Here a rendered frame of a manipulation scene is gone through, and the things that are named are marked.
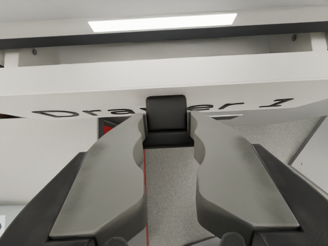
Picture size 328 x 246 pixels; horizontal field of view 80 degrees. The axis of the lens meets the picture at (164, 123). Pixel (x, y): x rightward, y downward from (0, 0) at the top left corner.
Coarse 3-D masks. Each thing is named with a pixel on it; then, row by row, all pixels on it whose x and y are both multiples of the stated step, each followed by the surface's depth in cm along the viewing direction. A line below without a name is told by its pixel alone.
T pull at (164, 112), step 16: (160, 96) 13; (176, 96) 13; (160, 112) 13; (176, 112) 13; (160, 128) 13; (176, 128) 13; (144, 144) 13; (160, 144) 13; (176, 144) 13; (192, 144) 13
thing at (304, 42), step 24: (24, 48) 16; (48, 48) 20; (72, 48) 22; (96, 48) 22; (120, 48) 22; (144, 48) 21; (168, 48) 21; (192, 48) 21; (216, 48) 21; (240, 48) 21; (264, 48) 21; (288, 48) 18; (312, 48) 15
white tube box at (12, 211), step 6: (0, 210) 25; (6, 210) 25; (12, 210) 25; (18, 210) 26; (0, 216) 24; (6, 216) 24; (12, 216) 25; (0, 222) 24; (6, 222) 24; (0, 228) 25; (0, 234) 24
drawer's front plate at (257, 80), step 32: (64, 64) 12; (96, 64) 12; (128, 64) 12; (160, 64) 12; (192, 64) 12; (224, 64) 12; (256, 64) 12; (288, 64) 12; (320, 64) 12; (0, 96) 12; (32, 96) 12; (64, 96) 13; (96, 96) 13; (128, 96) 13; (192, 96) 14; (224, 96) 15; (256, 96) 15; (288, 96) 16; (320, 96) 16
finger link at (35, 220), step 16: (80, 160) 8; (64, 176) 8; (48, 192) 7; (64, 192) 7; (32, 208) 6; (48, 208) 6; (16, 224) 6; (32, 224) 6; (48, 224) 6; (0, 240) 5; (16, 240) 5; (32, 240) 5; (48, 240) 6; (64, 240) 5; (80, 240) 5
